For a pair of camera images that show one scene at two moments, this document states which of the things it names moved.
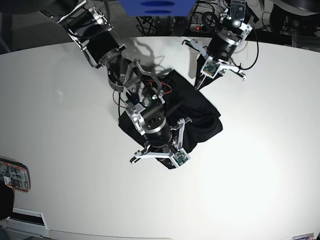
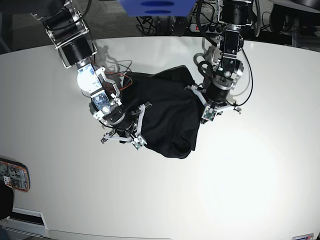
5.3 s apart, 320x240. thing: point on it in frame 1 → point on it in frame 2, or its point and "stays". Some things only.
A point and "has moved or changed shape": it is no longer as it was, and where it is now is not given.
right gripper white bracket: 214,68 → 210,111
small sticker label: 306,236 stays
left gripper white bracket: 179,156 → 137,141
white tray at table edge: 29,222 stays
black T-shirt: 196,114 has moved or changed shape
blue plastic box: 157,8 stays
